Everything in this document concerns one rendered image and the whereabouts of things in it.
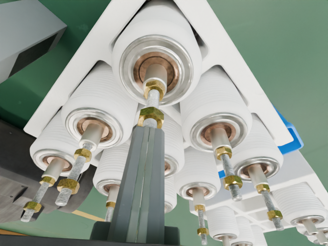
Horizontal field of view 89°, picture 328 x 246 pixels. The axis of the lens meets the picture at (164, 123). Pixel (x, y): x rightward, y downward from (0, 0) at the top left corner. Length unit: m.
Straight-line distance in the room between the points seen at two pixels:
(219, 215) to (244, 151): 0.39
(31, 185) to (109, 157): 0.32
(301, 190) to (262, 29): 0.42
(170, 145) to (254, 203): 0.50
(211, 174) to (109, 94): 0.24
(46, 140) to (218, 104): 0.26
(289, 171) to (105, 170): 0.47
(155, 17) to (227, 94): 0.12
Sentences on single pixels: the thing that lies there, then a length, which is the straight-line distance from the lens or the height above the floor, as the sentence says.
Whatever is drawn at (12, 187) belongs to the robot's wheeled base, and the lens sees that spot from 0.67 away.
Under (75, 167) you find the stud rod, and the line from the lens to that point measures 0.21.
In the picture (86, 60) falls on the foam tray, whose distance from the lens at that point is 0.28.
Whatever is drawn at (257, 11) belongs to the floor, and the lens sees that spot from 0.46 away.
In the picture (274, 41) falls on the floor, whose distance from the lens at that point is 0.49.
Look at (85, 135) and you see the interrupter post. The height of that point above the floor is 0.27.
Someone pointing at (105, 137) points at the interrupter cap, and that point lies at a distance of 0.25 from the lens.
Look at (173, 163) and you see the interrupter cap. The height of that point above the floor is 0.25.
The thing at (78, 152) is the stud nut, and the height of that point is 0.30.
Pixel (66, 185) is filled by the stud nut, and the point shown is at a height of 0.34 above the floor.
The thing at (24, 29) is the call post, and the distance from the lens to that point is 0.39.
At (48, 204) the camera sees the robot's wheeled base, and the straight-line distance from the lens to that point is 0.66.
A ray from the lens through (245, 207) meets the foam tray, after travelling 0.73.
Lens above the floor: 0.41
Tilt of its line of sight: 48 degrees down
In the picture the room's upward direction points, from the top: 178 degrees counter-clockwise
